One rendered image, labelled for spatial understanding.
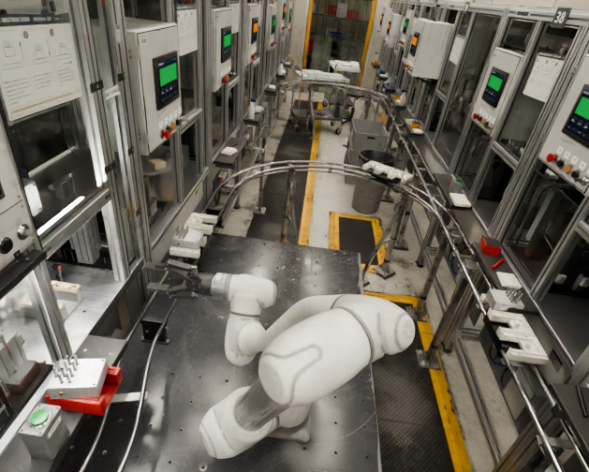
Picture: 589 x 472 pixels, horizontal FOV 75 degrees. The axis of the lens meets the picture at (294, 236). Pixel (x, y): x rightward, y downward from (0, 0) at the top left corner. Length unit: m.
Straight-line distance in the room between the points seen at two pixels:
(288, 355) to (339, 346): 0.09
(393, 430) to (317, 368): 1.75
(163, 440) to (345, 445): 0.62
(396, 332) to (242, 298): 0.62
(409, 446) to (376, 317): 1.67
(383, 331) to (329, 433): 0.81
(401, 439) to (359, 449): 0.90
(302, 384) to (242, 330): 0.57
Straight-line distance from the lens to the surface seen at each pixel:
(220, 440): 1.25
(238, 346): 1.26
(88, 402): 1.29
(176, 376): 1.65
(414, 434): 2.46
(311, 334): 0.72
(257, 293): 1.25
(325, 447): 1.51
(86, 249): 1.79
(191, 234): 1.94
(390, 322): 0.78
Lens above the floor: 1.99
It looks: 33 degrees down
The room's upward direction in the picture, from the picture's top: 7 degrees clockwise
